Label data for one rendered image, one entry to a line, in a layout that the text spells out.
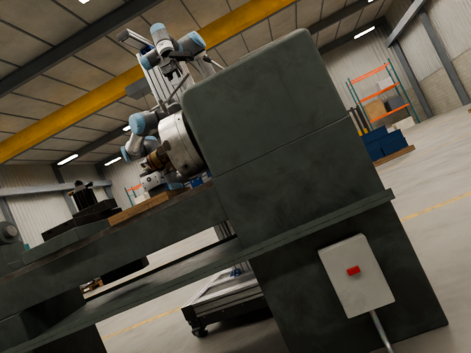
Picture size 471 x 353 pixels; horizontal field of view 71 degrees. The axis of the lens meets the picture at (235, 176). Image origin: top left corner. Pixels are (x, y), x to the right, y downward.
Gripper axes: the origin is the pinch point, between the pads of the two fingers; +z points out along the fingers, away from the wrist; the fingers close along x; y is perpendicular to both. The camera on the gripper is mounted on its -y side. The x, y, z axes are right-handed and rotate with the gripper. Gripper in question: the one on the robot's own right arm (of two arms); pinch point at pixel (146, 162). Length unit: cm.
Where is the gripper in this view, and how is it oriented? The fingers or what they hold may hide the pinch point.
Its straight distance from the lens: 165.5
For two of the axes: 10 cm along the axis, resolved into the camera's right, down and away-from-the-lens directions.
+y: -8.9, 4.2, 1.7
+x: -4.1, -9.1, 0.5
